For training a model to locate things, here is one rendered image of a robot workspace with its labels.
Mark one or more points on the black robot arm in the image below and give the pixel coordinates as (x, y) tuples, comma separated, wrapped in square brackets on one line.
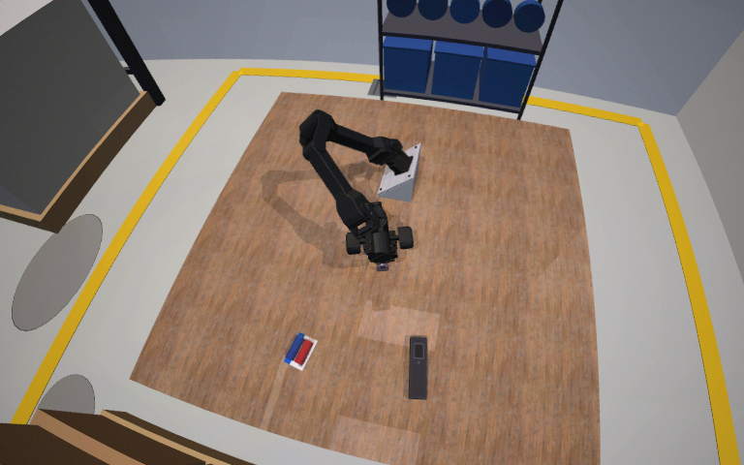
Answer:
[(352, 206)]

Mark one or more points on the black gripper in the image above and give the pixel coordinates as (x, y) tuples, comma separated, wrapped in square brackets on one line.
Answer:
[(405, 237)]

